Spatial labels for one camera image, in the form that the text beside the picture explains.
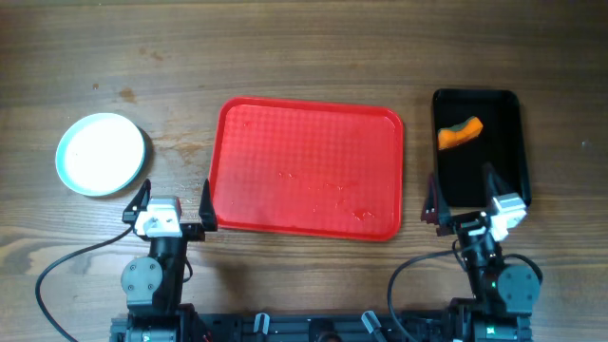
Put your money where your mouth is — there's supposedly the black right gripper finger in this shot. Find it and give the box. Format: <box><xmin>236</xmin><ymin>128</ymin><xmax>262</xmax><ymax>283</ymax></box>
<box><xmin>482</xmin><ymin>162</ymin><xmax>516</xmax><ymax>202</ymax></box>
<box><xmin>421</xmin><ymin>173</ymin><xmax>451</xmax><ymax>226</ymax></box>

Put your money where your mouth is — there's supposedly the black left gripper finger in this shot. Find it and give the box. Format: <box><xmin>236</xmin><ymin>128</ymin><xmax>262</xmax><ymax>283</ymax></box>
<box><xmin>122</xmin><ymin>179</ymin><xmax>151</xmax><ymax>224</ymax></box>
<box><xmin>199</xmin><ymin>179</ymin><xmax>219</xmax><ymax>232</ymax></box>

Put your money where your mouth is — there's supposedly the light blue plate front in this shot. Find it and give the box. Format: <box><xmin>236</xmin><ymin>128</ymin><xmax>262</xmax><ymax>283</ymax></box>
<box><xmin>55</xmin><ymin>113</ymin><xmax>146</xmax><ymax>197</ymax></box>

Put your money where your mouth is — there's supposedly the orange sponge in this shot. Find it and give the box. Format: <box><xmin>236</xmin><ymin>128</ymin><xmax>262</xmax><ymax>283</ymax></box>
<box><xmin>437</xmin><ymin>116</ymin><xmax>484</xmax><ymax>150</ymax></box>

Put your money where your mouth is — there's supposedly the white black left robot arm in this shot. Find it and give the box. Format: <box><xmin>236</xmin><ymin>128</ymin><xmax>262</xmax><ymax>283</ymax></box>
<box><xmin>110</xmin><ymin>180</ymin><xmax>218</xmax><ymax>342</ymax></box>

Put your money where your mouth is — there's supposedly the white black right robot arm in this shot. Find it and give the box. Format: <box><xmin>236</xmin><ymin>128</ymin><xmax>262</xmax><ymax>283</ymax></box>
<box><xmin>421</xmin><ymin>163</ymin><xmax>543</xmax><ymax>341</ymax></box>

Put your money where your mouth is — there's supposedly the black rectangular tray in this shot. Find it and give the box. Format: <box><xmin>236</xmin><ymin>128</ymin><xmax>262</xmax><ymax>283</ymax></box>
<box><xmin>432</xmin><ymin>88</ymin><xmax>532</xmax><ymax>207</ymax></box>

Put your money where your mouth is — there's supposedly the red plastic tray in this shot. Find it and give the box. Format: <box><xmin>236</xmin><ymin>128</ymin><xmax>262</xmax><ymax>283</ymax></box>
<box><xmin>209</xmin><ymin>97</ymin><xmax>405</xmax><ymax>241</ymax></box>

